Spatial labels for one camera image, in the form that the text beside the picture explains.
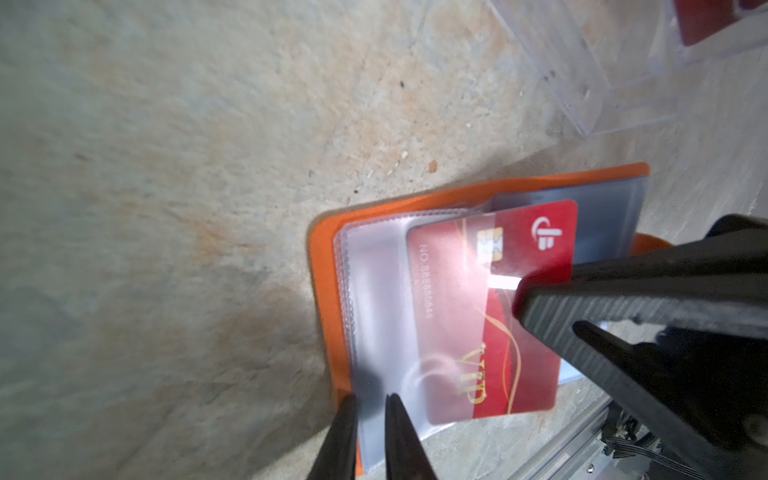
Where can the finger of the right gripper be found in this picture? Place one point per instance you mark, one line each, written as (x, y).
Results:
(677, 337)

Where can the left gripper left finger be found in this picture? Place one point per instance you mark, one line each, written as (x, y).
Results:
(336, 459)

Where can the right clear card display stand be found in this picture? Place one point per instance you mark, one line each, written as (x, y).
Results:
(614, 65)

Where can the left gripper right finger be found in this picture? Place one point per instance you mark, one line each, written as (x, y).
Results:
(405, 457)

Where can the orange card holder wallet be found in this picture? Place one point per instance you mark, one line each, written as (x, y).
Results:
(363, 285)

